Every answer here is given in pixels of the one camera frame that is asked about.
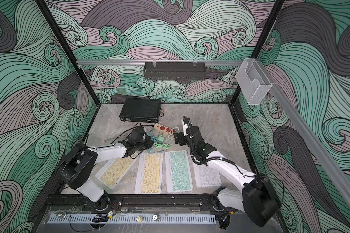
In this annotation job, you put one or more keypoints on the yellow wireless keyboard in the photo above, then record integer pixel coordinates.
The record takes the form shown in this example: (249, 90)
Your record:
(113, 171)
(149, 175)

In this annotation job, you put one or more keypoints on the green wireless keyboard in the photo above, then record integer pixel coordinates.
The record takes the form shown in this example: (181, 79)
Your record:
(178, 174)

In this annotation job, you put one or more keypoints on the white wireless keyboard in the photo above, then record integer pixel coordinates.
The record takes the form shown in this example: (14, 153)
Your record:
(205, 176)

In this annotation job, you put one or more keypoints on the black computer box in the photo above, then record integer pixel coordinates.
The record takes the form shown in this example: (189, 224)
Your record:
(140, 110)

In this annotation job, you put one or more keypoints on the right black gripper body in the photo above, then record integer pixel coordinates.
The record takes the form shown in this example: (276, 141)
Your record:
(184, 140)

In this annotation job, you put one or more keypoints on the aluminium wall rail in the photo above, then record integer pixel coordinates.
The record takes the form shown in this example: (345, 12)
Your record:
(121, 62)

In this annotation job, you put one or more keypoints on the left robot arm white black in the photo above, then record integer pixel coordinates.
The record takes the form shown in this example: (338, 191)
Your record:
(76, 167)

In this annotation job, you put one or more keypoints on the white slotted cable duct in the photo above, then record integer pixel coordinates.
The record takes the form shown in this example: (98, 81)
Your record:
(136, 219)

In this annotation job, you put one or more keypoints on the clear acrylic wall holder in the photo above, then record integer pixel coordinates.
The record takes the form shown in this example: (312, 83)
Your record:
(254, 81)

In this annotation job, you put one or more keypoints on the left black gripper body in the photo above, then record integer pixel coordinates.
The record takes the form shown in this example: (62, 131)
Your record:
(144, 145)

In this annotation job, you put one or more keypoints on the black wall shelf tray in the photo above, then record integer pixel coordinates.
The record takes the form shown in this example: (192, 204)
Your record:
(174, 71)

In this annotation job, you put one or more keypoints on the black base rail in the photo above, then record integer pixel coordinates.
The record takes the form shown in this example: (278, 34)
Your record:
(203, 203)

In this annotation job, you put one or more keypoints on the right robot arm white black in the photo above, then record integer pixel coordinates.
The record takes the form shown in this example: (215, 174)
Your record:
(255, 196)

